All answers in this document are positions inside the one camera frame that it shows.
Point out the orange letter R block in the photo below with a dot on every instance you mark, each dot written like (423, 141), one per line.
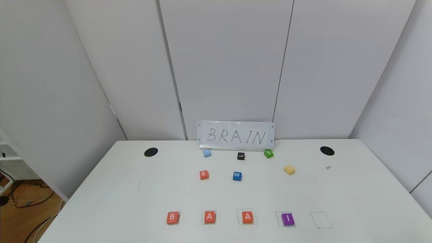
(204, 174)

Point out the orange letter A block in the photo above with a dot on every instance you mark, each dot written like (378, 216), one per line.
(209, 217)
(247, 217)

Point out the white BRAIN sign board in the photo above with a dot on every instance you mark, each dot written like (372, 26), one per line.
(236, 135)

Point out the light blue letter block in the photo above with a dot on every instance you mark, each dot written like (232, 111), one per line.
(207, 153)

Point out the black letter L block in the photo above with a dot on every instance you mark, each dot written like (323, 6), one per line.
(240, 156)

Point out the blue letter W block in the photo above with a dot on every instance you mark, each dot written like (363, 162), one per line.
(237, 176)

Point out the green letter S block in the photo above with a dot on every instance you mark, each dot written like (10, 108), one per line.
(268, 154)

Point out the black round table grommet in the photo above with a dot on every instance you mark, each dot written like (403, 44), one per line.
(327, 151)
(151, 152)

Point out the yellow letter Z block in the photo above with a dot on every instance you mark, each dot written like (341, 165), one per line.
(289, 169)

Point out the orange letter B block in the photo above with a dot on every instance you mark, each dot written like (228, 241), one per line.
(172, 218)

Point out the purple letter I block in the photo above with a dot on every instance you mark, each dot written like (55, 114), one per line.
(288, 219)

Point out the white shelf unit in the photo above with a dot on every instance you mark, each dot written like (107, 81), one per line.
(5, 158)

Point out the black round floor object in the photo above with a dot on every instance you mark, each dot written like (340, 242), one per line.
(3, 200)

